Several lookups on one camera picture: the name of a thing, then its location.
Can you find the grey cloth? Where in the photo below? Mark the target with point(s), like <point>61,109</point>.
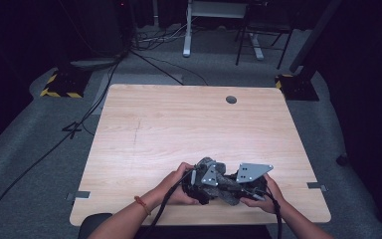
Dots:
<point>227,182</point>

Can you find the black chair armrest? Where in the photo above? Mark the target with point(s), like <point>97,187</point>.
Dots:
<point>91,225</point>

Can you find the person's left hand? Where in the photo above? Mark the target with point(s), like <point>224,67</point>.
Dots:
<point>170,187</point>

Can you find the grey tape strip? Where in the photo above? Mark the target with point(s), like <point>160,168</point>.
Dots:
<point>81,194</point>
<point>316,186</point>

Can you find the black metal chair frame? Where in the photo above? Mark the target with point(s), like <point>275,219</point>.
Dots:
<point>280,30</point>

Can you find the dark slanted stand pole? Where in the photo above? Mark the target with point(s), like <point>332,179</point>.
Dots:
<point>315,33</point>

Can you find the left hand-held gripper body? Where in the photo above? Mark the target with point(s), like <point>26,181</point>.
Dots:
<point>210,176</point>

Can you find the person's right hand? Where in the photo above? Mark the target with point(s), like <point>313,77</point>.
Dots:
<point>270,202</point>

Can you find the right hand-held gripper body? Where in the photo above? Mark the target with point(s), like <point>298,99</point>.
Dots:
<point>253,171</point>

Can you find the dark equipment cabinet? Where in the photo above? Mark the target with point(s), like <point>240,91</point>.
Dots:
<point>102,30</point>

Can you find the grey round table grommet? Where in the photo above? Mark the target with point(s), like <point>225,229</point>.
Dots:
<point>231,99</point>

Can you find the small black floor foot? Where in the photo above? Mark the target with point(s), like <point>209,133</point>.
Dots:
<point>342,159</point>

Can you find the white desk frame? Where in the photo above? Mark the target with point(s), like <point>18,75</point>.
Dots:
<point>187,33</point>

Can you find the person's dark clothing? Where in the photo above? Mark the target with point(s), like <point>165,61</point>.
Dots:
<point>212,232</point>

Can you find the black yellow striped stand base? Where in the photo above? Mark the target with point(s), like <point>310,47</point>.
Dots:
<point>296,88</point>
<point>64,84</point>

